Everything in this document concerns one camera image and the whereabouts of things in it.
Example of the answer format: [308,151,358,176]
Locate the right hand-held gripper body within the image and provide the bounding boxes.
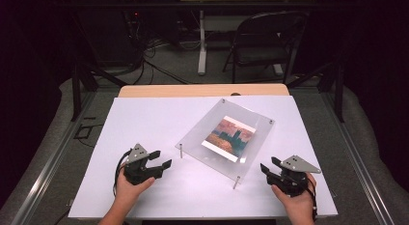
[265,155,322,198]

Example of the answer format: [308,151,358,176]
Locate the landscape painting photo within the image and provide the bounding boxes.
[201,115,258,163]

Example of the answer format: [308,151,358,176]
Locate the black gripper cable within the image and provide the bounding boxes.
[304,178,319,221]
[112,149,133,198]

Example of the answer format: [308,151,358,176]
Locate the light wooden table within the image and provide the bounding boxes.
[118,83,290,98]

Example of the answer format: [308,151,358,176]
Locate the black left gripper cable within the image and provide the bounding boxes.
[112,149,133,198]

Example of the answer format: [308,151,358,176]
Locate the person's left hand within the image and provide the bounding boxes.
[115,171,156,204]

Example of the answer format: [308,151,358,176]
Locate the black horizontal bar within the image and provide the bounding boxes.
[57,0,355,10]

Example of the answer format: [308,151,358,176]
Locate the black metal stand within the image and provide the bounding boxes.
[286,60,345,124]
[70,61,129,123]

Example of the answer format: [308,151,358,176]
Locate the person's right hand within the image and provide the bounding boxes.
[271,172,317,219]

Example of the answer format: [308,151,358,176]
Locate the black floor cables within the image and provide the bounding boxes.
[126,12,191,86]

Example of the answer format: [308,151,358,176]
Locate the aluminium floor rail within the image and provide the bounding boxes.
[320,89,397,225]
[9,89,97,225]

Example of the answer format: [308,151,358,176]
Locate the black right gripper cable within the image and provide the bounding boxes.
[304,178,319,221]

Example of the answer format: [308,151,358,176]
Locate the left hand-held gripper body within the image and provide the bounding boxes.
[123,143,165,186]

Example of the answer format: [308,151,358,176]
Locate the white table cover sheet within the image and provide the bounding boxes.
[68,95,339,219]

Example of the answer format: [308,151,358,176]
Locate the white-legged desk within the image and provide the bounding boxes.
[177,0,318,76]

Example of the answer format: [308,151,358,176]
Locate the clear acrylic photo frame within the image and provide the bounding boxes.
[175,98,276,190]

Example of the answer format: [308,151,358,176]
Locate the black folding chair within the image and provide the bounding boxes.
[222,10,311,85]

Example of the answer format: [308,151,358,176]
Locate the dark device with red light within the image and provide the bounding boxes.
[121,8,147,38]

